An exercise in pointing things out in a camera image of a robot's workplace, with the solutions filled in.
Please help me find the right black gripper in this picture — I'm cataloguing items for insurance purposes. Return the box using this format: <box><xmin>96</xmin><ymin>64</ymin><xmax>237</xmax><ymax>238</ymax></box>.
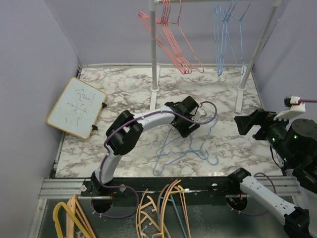
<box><xmin>235</xmin><ymin>106</ymin><xmax>297</xmax><ymax>164</ymax></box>

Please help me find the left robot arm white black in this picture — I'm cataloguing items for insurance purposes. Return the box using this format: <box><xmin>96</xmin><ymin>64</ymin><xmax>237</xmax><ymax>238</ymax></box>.
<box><xmin>91</xmin><ymin>96</ymin><xmax>200</xmax><ymax>196</ymax></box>

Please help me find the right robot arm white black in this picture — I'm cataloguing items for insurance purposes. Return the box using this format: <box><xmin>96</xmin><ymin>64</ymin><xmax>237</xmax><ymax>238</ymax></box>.
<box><xmin>227</xmin><ymin>109</ymin><xmax>317</xmax><ymax>238</ymax></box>

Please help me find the pink plastic hanger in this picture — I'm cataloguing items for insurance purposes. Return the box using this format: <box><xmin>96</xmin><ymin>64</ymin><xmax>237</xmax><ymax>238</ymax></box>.
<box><xmin>158</xmin><ymin>179</ymin><xmax>191</xmax><ymax>238</ymax></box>

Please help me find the yellow plastic hanger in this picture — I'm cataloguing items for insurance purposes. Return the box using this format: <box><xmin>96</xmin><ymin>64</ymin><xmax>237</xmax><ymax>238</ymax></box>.
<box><xmin>157</xmin><ymin>181</ymin><xmax>188</xmax><ymax>238</ymax></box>

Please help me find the teal plastic hanger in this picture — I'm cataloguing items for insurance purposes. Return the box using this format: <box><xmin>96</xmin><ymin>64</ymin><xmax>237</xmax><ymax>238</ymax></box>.
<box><xmin>158</xmin><ymin>195</ymin><xmax>187</xmax><ymax>238</ymax></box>

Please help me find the tan plastic hanger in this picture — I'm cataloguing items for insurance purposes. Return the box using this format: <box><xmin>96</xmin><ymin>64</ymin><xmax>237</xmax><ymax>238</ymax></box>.
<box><xmin>135</xmin><ymin>195</ymin><xmax>162</xmax><ymax>238</ymax></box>

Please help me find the small yellow-framed whiteboard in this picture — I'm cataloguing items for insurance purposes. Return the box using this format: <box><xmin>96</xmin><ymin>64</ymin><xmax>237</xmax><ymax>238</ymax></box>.
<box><xmin>46</xmin><ymin>77</ymin><xmax>106</xmax><ymax>139</ymax></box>

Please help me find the wooden hanger lower left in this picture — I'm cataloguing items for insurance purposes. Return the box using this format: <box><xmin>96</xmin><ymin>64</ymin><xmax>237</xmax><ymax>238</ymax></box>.
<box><xmin>66</xmin><ymin>194</ymin><xmax>96</xmax><ymax>238</ymax></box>

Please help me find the yellow hanger lower left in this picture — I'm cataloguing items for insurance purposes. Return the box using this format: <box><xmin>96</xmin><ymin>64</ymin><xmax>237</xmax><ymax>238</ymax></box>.
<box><xmin>52</xmin><ymin>202</ymin><xmax>93</xmax><ymax>238</ymax></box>

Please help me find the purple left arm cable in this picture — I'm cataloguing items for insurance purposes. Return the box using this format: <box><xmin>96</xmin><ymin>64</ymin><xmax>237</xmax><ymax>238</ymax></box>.
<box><xmin>91</xmin><ymin>101</ymin><xmax>218</xmax><ymax>218</ymax></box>

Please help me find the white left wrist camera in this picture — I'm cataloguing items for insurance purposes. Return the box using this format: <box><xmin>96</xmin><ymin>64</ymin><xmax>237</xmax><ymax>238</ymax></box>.
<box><xmin>194</xmin><ymin>107</ymin><xmax>208</xmax><ymax>120</ymax></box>

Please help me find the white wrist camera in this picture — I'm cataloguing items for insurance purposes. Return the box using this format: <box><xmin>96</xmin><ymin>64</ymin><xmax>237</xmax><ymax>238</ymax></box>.
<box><xmin>194</xmin><ymin>107</ymin><xmax>208</xmax><ymax>120</ymax></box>
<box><xmin>274</xmin><ymin>96</ymin><xmax>306</xmax><ymax>120</ymax></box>

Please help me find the white clothes rack frame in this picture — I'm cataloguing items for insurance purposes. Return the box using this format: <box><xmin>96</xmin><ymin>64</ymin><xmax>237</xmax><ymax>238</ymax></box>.
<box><xmin>149</xmin><ymin>0</ymin><xmax>282</xmax><ymax>113</ymax></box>

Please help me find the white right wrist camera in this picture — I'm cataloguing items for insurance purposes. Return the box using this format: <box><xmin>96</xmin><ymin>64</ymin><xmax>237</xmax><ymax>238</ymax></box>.
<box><xmin>274</xmin><ymin>96</ymin><xmax>306</xmax><ymax>120</ymax></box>

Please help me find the black front rail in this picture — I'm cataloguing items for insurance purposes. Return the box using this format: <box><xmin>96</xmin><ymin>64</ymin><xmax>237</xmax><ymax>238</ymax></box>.
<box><xmin>81</xmin><ymin>177</ymin><xmax>241</xmax><ymax>207</ymax></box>

